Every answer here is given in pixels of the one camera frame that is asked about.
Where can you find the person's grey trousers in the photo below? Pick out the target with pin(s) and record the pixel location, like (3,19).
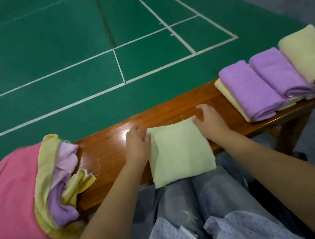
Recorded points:
(211,197)

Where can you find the person's left forearm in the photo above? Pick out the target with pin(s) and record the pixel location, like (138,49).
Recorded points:
(106,220)

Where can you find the yellow white striped cloth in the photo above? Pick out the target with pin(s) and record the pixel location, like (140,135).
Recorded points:
(80,183)

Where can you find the pale yellow towel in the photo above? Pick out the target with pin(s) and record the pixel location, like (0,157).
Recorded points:
(289,103)
(228,95)
(308,52)
(43,182)

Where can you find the brown wooden bench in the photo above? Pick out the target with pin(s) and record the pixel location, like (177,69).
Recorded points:
(109,146)

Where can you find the person's left hand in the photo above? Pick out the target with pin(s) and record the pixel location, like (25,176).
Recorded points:
(137,148)

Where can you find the hot pink towel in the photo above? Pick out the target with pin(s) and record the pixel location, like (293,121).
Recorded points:
(12,214)

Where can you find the purple towel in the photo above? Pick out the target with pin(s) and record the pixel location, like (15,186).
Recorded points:
(280,73)
(250,90)
(59,206)

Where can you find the person's right forearm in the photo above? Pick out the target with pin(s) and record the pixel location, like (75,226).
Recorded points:
(289,182)

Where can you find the light green striped towel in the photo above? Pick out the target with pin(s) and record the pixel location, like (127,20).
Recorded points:
(178,152)

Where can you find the person's right hand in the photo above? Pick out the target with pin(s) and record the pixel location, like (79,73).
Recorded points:
(212,124)

